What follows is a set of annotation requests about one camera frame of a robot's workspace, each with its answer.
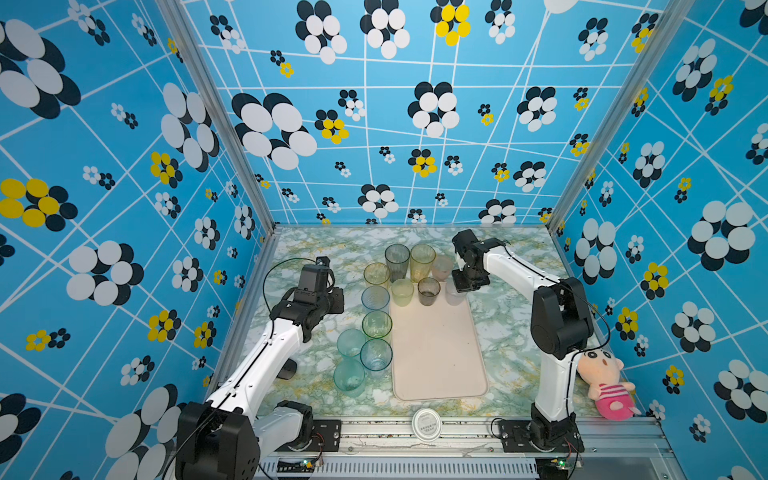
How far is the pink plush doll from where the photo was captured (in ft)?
2.42

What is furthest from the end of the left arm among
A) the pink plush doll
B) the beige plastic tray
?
the pink plush doll

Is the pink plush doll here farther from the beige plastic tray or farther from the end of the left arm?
the end of the left arm

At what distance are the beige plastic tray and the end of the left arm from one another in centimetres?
31

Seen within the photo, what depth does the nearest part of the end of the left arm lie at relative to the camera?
0.58 meters

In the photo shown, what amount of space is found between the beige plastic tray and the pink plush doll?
271 mm

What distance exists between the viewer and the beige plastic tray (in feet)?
2.70

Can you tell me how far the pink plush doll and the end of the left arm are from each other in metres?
0.71
